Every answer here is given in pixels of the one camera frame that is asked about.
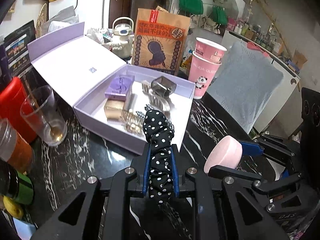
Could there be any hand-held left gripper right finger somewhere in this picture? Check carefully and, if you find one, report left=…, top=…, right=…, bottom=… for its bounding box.
left=170, top=144, right=290, bottom=240

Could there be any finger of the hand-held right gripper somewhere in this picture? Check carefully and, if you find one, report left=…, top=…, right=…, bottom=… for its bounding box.
left=208, top=165, right=300, bottom=198
left=237, top=136, right=298, bottom=160

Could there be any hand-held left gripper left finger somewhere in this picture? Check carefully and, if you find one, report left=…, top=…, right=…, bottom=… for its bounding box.
left=30, top=142, right=153, bottom=240

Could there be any pink round compact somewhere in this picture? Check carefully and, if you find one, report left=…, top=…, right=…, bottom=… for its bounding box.
left=204, top=135, right=243, bottom=174

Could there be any black polka dot scrunchie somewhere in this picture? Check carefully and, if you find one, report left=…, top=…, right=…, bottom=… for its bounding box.
left=142, top=109, right=175, bottom=205

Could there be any gold pearl hair clip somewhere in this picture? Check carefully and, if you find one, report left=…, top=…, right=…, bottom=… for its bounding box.
left=120, top=109, right=145, bottom=137

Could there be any pearl wavy claw clip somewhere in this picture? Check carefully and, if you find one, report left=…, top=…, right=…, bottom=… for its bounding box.
left=141, top=80, right=173, bottom=118

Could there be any small gold box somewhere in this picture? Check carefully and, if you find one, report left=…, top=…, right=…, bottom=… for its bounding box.
left=104, top=97, right=124, bottom=120

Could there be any smoky square claw clip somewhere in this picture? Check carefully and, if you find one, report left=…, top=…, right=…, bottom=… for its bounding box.
left=150, top=76, right=177, bottom=98

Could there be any small purple box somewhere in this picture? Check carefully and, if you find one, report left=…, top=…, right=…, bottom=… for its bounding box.
left=104, top=74, right=135, bottom=102

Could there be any lavender gift box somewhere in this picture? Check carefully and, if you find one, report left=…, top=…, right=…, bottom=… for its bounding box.
left=27, top=21, right=196, bottom=155

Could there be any chair with grey-blue cover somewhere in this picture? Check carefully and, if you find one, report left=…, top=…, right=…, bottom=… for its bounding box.
left=207, top=41, right=284, bottom=134

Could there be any pink panda paper cup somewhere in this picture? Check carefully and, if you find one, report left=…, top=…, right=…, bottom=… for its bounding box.
left=187, top=51, right=222, bottom=100

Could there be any row of bottles and jars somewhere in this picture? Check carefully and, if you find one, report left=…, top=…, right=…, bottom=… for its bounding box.
left=226, top=16, right=285, bottom=53

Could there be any metal spoon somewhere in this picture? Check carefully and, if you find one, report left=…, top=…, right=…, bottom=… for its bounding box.
left=25, top=85, right=64, bottom=142

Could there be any brown printed paper bag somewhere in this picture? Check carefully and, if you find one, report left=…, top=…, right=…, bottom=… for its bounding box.
left=131, top=6, right=190, bottom=77

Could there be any clear drinking glass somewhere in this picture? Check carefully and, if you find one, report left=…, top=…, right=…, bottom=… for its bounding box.
left=20, top=85, right=68, bottom=147

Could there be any green labelled dark bottle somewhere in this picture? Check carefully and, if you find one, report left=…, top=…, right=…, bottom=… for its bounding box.
left=0, top=165, right=34, bottom=205

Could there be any orange spice jar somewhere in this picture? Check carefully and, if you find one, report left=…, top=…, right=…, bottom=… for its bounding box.
left=0, top=119, right=35, bottom=174

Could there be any cream ceramic teapot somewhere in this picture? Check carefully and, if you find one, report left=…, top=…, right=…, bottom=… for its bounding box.
left=107, top=17, right=135, bottom=58

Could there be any small green tote bag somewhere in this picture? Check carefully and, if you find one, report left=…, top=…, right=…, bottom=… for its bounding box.
left=211, top=5, right=228, bottom=25

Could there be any light blue plastic container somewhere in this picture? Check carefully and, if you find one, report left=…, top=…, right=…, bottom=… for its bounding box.
left=12, top=217, right=37, bottom=235

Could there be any yellow lemon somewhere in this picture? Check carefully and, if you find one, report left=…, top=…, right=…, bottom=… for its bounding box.
left=2, top=196, right=24, bottom=219

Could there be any red bottle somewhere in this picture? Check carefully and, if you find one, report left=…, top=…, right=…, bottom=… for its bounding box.
left=0, top=77, right=38, bottom=143

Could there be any large green tote bag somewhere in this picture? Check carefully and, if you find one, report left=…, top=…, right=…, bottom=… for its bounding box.
left=178, top=0, right=204, bottom=15

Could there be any brown door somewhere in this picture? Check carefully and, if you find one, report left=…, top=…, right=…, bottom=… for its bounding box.
left=104, top=0, right=134, bottom=28

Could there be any white fridge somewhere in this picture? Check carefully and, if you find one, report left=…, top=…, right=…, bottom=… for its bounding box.
left=48, top=0, right=112, bottom=30

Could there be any grey plastic bag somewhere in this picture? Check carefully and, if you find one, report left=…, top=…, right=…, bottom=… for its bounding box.
left=47, top=6, right=79, bottom=28

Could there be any black printed packet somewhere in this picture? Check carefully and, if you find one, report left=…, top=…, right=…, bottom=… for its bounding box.
left=4, top=20, right=37, bottom=73

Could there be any woven fan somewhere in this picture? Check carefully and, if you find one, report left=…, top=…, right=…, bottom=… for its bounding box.
left=36, top=3, right=48, bottom=38

